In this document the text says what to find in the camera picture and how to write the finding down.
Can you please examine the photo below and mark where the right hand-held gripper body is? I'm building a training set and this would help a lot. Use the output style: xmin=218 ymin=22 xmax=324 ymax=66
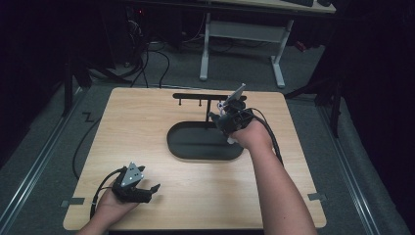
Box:
xmin=218 ymin=82 xmax=254 ymax=137

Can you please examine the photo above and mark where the hand-held gripper cable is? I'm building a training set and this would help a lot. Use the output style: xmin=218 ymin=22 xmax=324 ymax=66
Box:
xmin=249 ymin=107 xmax=285 ymax=166
xmin=89 ymin=166 xmax=127 ymax=220

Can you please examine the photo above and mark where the person's right hand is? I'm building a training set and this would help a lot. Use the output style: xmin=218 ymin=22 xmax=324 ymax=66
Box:
xmin=229 ymin=118 xmax=276 ymax=155

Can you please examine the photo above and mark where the bundle of black cables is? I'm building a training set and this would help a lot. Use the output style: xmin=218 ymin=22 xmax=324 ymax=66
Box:
xmin=128 ymin=19 xmax=171 ymax=89

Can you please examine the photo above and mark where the right hand-held gripper cable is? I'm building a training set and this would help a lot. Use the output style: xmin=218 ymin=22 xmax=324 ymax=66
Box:
xmin=249 ymin=107 xmax=285 ymax=166

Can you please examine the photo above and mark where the left hand-held gripper cable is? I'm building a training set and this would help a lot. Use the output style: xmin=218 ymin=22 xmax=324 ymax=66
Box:
xmin=89 ymin=166 xmax=127 ymax=220

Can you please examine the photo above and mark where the black floor cable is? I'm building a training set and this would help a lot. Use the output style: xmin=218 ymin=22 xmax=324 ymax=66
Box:
xmin=71 ymin=117 xmax=103 ymax=180

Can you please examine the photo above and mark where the black hook stand with tray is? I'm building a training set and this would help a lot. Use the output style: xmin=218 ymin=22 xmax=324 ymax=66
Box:
xmin=166 ymin=92 xmax=248 ymax=162

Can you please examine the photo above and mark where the person's left hand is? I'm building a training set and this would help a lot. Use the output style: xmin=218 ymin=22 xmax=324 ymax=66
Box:
xmin=97 ymin=181 xmax=140 ymax=223

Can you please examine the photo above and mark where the white-legged desk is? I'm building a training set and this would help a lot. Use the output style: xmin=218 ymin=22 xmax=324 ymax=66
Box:
xmin=199 ymin=0 xmax=337 ymax=89

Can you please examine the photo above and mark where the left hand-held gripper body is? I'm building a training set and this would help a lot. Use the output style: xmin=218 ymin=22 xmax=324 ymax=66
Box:
xmin=112 ymin=161 xmax=154 ymax=205

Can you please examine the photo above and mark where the grey tape piece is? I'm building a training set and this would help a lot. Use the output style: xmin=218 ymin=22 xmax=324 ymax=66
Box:
xmin=60 ymin=197 xmax=86 ymax=209
xmin=307 ymin=192 xmax=327 ymax=202

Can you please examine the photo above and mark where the metal floor rail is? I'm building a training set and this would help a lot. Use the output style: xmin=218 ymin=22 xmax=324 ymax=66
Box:
xmin=0 ymin=87 xmax=86 ymax=227
xmin=316 ymin=105 xmax=382 ymax=235

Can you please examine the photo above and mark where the black metal stand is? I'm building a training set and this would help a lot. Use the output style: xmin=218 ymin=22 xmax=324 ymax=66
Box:
xmin=61 ymin=58 xmax=133 ymax=118
xmin=284 ymin=72 xmax=345 ymax=139

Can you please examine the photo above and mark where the black computer tower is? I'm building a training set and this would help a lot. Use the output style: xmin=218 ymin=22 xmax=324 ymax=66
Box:
xmin=109 ymin=4 xmax=152 ymax=68

